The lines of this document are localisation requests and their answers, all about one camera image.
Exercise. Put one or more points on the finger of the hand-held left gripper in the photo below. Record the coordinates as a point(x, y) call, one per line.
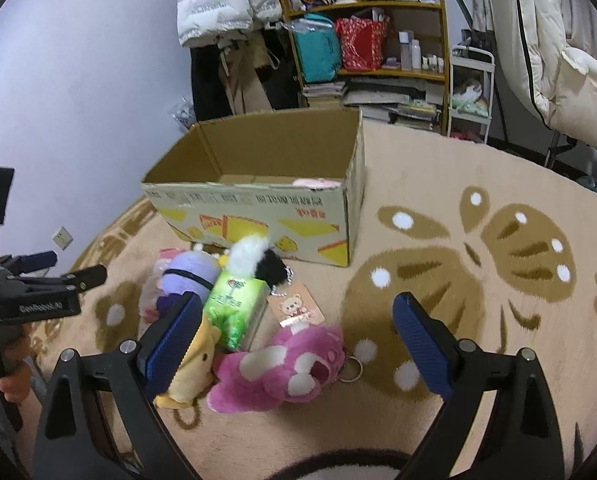
point(41, 260)
point(91, 277)

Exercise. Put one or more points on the beige patterned rug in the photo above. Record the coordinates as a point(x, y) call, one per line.
point(428, 200)

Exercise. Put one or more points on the yellow plush toy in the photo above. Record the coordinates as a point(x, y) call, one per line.
point(198, 365)

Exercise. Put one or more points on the stack of books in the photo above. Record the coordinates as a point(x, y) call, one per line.
point(323, 94)

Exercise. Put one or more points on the person's left hand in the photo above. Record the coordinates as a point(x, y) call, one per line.
point(16, 385)

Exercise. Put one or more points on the wooden shelf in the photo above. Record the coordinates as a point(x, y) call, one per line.
point(446, 25)

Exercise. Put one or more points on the white trolley cart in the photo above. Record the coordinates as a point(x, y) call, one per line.
point(488, 90)

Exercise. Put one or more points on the black and white plush toy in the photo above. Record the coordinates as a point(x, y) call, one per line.
point(246, 255)

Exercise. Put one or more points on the tall white bottle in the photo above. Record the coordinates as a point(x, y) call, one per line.
point(404, 52)

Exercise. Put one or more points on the pile of papers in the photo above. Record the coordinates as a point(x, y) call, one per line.
point(388, 97)

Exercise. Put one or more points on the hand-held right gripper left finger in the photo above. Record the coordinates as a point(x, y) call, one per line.
point(171, 342)

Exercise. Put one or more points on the pink soft item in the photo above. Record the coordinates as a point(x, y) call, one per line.
point(316, 183)

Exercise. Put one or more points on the light pink plush toy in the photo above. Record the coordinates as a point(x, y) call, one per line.
point(151, 300)

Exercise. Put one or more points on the cardboard box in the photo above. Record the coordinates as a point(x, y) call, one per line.
point(278, 160)

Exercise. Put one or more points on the red patterned bag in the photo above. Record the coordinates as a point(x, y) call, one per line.
point(361, 45)

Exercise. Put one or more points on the purple plush toy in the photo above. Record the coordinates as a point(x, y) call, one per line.
point(188, 270)

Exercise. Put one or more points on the metal keyring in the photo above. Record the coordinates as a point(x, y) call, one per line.
point(351, 377)

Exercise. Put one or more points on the white puffer jacket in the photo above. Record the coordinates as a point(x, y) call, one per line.
point(218, 0)

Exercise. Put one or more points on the wall socket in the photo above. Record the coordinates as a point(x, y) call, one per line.
point(62, 238)

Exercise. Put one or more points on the short white bottle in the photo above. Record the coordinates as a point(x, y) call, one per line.
point(416, 56)

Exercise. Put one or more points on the white padded coat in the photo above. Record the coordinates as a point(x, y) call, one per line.
point(568, 50)

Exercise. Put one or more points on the green tissue packet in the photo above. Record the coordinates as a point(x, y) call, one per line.
point(233, 305)

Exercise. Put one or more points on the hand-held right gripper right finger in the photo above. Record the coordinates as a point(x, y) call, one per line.
point(423, 347)

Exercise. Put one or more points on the beige hanging cloth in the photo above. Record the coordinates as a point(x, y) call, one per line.
point(243, 80)

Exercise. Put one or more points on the teal bag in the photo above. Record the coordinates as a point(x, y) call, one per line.
point(318, 52)

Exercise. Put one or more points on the dark hanging coat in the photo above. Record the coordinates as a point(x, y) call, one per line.
point(206, 80)

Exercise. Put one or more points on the bear picture card tag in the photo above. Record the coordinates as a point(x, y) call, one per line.
point(294, 308)

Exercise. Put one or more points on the patterned plastic bag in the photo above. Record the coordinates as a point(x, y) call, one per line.
point(183, 114)

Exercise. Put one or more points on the pink plush bear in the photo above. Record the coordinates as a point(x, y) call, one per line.
point(288, 360)

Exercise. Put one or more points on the white green plush toy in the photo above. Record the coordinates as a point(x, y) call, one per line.
point(468, 92)

